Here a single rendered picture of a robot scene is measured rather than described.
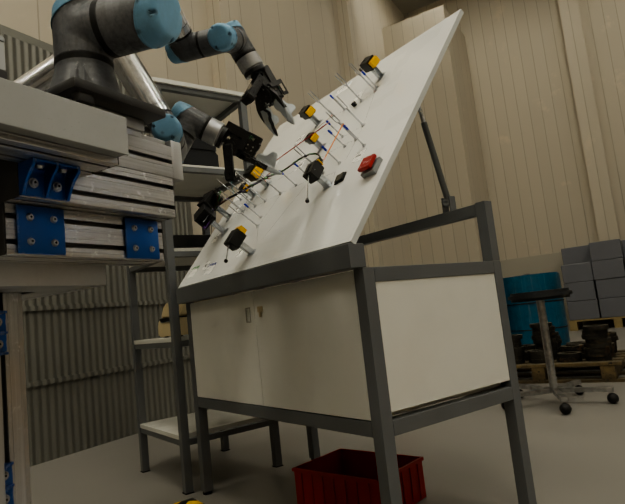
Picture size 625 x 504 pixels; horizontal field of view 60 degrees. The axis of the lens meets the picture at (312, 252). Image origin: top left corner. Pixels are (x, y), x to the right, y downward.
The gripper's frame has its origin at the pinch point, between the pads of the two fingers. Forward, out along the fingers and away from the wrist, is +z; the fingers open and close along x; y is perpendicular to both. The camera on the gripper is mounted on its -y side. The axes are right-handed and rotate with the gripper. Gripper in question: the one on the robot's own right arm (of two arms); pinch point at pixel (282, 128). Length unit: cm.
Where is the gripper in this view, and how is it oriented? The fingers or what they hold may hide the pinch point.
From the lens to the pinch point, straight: 174.7
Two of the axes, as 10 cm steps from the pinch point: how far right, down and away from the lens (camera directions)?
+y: 5.8, -4.4, 6.9
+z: 5.1, 8.5, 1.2
